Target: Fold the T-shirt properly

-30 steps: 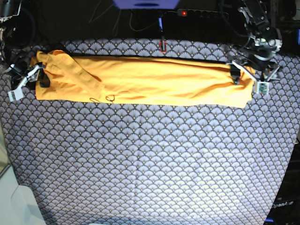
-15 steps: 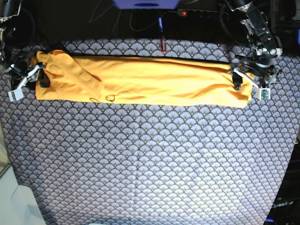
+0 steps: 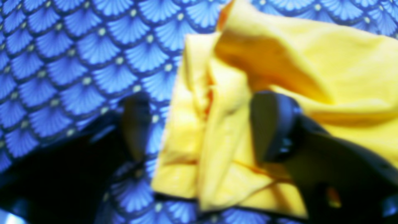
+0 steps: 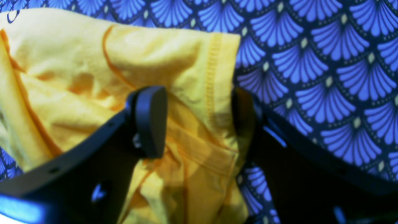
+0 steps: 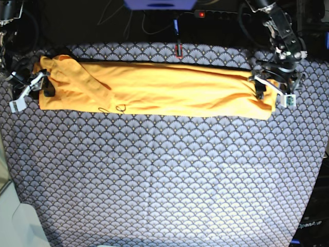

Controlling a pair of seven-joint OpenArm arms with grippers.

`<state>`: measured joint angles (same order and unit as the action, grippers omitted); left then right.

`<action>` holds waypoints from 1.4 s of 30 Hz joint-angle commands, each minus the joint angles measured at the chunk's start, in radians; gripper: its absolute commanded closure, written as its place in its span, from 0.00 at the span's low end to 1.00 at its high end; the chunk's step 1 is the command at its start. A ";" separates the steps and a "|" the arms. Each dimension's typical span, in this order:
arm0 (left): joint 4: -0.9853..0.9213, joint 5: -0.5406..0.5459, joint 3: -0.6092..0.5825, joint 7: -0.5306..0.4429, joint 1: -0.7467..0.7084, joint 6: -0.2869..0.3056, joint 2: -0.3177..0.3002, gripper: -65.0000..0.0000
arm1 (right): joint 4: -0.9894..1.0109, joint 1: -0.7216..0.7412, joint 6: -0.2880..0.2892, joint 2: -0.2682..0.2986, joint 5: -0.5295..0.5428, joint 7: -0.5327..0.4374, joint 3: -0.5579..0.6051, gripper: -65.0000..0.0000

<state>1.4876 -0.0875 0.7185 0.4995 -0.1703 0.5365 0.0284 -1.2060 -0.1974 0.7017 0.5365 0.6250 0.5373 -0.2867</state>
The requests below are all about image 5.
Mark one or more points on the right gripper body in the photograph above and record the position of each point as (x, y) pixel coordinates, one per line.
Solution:
(17, 74)

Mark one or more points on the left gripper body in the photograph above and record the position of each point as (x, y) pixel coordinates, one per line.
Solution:
(279, 70)

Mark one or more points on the yellow T-shirt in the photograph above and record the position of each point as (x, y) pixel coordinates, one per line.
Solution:
(152, 89)

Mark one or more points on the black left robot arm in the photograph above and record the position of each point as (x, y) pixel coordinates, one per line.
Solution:
(282, 37)

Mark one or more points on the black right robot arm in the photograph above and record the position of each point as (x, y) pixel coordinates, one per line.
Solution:
(11, 14)

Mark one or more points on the red black table clamp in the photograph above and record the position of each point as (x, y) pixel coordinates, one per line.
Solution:
(178, 50)

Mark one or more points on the black power strip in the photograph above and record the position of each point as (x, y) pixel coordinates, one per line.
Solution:
(219, 15)

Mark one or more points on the blue fan-pattern tablecloth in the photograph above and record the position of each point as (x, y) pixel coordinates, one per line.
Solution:
(135, 180)

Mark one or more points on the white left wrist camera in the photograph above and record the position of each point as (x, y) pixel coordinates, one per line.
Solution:
(288, 100)

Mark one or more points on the blue base camera mount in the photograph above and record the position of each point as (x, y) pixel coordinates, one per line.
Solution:
(160, 4)

